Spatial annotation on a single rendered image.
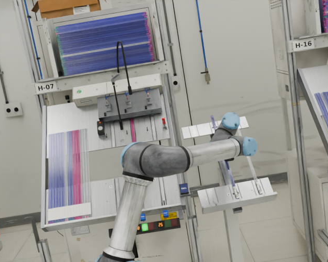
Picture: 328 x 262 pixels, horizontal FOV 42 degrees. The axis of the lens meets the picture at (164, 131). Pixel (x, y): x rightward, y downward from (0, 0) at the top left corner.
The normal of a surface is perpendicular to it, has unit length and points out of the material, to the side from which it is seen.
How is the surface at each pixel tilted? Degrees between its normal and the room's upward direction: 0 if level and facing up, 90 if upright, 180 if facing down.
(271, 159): 90
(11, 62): 90
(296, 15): 90
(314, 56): 90
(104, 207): 48
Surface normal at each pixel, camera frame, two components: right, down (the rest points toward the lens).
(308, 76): -0.11, -0.55
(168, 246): 0.02, 0.20
